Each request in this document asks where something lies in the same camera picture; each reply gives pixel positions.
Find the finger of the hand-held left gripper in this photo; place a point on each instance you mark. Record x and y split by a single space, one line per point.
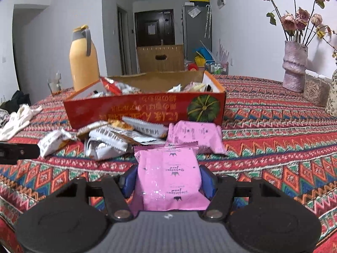
18 151

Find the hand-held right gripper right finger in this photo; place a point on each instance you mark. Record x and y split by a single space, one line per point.
206 184

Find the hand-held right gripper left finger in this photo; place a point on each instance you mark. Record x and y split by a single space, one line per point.
127 183

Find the pink snack packet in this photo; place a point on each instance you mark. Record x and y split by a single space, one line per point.
168 174
194 134

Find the pile of snack packets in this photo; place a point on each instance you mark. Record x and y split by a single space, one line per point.
105 139

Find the red cardboard box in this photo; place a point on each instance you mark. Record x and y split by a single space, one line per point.
105 110

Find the heap of mixed snack packets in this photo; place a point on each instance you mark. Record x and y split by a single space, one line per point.
113 85

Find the white cloth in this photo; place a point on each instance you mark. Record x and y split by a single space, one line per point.
15 121

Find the patterned tablecloth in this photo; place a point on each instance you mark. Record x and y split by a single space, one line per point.
263 142

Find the glass cup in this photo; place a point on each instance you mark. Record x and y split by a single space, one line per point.
54 87

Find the yellow thermos jug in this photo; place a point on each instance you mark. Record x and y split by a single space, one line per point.
84 63

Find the red pouch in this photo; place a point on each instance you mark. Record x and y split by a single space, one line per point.
193 67

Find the blue and yellow bag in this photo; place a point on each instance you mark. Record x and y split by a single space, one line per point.
204 52

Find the pink ribbed vase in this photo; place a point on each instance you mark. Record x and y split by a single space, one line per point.
295 68

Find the grey refrigerator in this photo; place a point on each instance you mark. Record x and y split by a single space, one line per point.
192 37

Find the dark door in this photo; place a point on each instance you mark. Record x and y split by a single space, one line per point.
142 31

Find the beige patterned jar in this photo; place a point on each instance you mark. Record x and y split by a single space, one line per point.
332 97

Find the dried pink flowers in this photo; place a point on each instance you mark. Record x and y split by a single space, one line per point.
289 21

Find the yellow box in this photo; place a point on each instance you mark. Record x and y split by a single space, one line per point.
199 0

